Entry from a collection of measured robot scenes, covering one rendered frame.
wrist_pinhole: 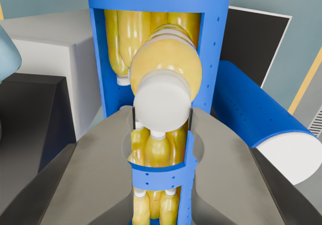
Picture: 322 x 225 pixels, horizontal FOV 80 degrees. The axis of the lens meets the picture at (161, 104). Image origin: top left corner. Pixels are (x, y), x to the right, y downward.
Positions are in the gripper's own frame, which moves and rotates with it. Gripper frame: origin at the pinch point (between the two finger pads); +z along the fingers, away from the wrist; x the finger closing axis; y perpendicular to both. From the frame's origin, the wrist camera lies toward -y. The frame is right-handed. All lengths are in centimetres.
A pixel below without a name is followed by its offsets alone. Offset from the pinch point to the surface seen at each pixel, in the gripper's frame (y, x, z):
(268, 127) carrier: 33, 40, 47
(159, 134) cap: 22.9, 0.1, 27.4
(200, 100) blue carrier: 11.7, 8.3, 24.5
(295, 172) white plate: 49, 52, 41
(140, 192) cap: 51, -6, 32
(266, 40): 16, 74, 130
